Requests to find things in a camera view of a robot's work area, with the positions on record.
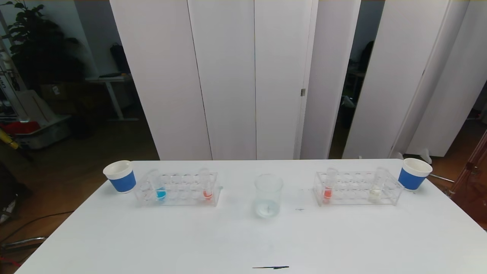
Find blue pigment test tube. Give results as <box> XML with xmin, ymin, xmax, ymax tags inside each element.
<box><xmin>149</xmin><ymin>170</ymin><xmax>168</xmax><ymax>202</ymax></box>

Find red pigment test tube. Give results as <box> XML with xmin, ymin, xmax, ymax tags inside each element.
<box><xmin>198</xmin><ymin>168</ymin><xmax>213</xmax><ymax>201</ymax></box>
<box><xmin>323</xmin><ymin>168</ymin><xmax>339</xmax><ymax>204</ymax></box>

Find clear plastic beaker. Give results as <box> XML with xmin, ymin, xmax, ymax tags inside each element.
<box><xmin>254</xmin><ymin>174</ymin><xmax>284</xmax><ymax>219</ymax></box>

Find clear acrylic test tube rack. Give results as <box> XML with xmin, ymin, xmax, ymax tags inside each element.
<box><xmin>134</xmin><ymin>171</ymin><xmax>223</xmax><ymax>208</ymax></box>
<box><xmin>313</xmin><ymin>170</ymin><xmax>404</xmax><ymax>207</ymax></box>

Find yellow pigment test tube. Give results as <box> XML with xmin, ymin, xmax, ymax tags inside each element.
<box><xmin>368</xmin><ymin>167</ymin><xmax>389</xmax><ymax>203</ymax></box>

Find white folding partition screen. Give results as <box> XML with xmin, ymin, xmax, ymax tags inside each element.
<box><xmin>110</xmin><ymin>0</ymin><xmax>362</xmax><ymax>160</ymax></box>
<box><xmin>342</xmin><ymin>0</ymin><xmax>472</xmax><ymax>159</ymax></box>
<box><xmin>406</xmin><ymin>0</ymin><xmax>487</xmax><ymax>164</ymax></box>

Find blue white paper cup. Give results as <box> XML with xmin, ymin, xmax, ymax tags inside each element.
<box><xmin>103</xmin><ymin>160</ymin><xmax>137</xmax><ymax>194</ymax></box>
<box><xmin>398</xmin><ymin>158</ymin><xmax>433</xmax><ymax>191</ymax></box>

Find white office desk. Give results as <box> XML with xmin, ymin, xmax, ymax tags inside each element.
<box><xmin>86</xmin><ymin>73</ymin><xmax>139</xmax><ymax>121</ymax></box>

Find black bag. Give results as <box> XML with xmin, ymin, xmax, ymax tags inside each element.
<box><xmin>110</xmin><ymin>43</ymin><xmax>131</xmax><ymax>75</ymax></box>

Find brown cardboard box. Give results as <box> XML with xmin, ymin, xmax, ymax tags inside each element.
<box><xmin>40</xmin><ymin>82</ymin><xmax>82</xmax><ymax>101</ymax></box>

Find grey wheeled base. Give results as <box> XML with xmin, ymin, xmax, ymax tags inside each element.
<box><xmin>17</xmin><ymin>114</ymin><xmax>73</xmax><ymax>150</ymax></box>

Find chrome light stand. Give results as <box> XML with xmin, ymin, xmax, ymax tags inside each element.
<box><xmin>432</xmin><ymin>129</ymin><xmax>487</xmax><ymax>198</ymax></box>

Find white slanted board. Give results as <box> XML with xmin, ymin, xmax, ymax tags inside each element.
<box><xmin>15</xmin><ymin>88</ymin><xmax>56</xmax><ymax>122</ymax></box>

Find red flat case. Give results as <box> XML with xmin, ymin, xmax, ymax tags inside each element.
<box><xmin>0</xmin><ymin>121</ymin><xmax>40</xmax><ymax>136</ymax></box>

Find dark green potted plant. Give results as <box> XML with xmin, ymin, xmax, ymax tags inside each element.
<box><xmin>0</xmin><ymin>0</ymin><xmax>86</xmax><ymax>90</ymax></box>

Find yellow black tool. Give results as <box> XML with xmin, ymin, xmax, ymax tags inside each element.
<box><xmin>0</xmin><ymin>128</ymin><xmax>19</xmax><ymax>150</ymax></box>

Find chrome tripod leg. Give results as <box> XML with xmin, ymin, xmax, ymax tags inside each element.
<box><xmin>0</xmin><ymin>236</ymin><xmax>48</xmax><ymax>252</ymax></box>

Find black floor cable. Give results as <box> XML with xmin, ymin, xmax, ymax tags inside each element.
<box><xmin>0</xmin><ymin>210</ymin><xmax>75</xmax><ymax>244</ymax></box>

